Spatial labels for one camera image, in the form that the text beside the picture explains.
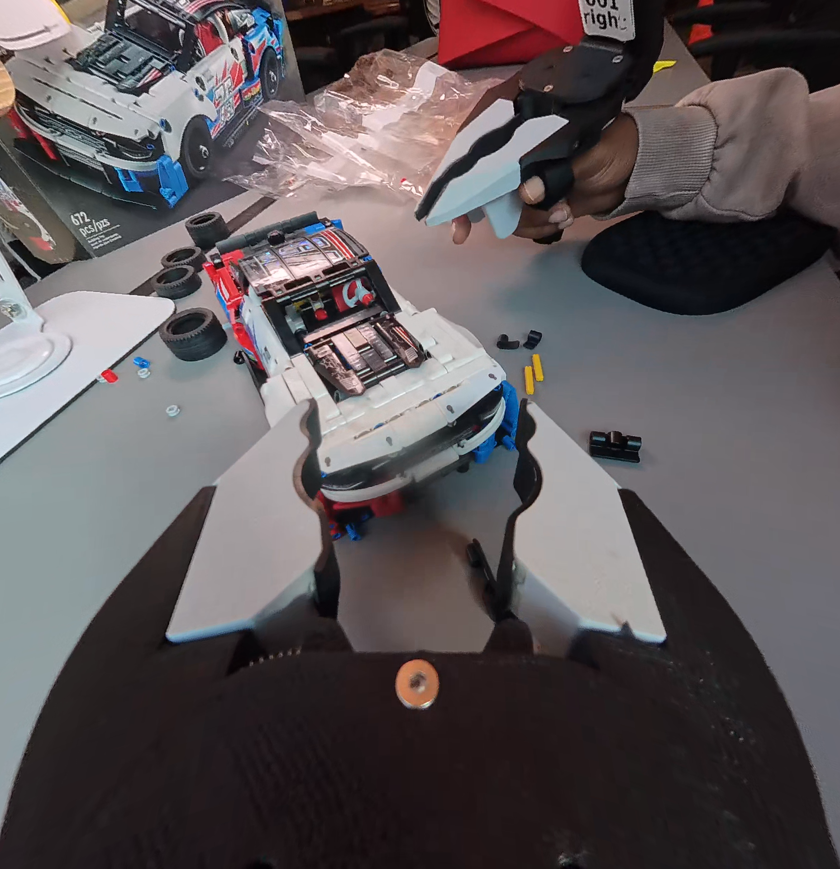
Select person's right hand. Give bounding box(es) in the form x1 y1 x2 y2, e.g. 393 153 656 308
450 109 641 247

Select black brick piece with nubs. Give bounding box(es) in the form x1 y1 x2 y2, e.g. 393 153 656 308
588 429 643 464

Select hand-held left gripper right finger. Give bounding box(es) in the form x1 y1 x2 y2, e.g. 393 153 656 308
493 399 668 642

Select white adjustable stand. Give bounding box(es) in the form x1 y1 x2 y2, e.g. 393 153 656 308
0 224 177 474

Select red folded paper object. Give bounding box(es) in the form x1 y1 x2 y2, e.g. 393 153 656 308
437 0 587 70

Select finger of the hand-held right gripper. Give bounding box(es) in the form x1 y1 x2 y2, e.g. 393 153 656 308
415 98 524 220
417 114 572 240

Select white flat device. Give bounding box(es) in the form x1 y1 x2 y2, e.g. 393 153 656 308
0 0 71 52

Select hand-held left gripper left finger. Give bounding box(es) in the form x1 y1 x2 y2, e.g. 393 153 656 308
165 399 342 645

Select crumpled clear plastic bag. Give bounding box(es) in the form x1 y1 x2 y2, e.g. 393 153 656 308
223 53 512 202

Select black flat strip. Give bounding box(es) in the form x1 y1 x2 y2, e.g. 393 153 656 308
129 196 288 296

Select black cylindrical connector piece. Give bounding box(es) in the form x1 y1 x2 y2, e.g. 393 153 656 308
466 538 501 615

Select toy car set box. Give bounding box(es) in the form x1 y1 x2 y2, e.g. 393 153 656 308
0 0 305 267

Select brick-built toy race car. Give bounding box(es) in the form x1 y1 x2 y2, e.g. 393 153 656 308
203 212 523 544

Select black mesh wrist rest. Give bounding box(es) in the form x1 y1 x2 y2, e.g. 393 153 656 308
582 212 840 316

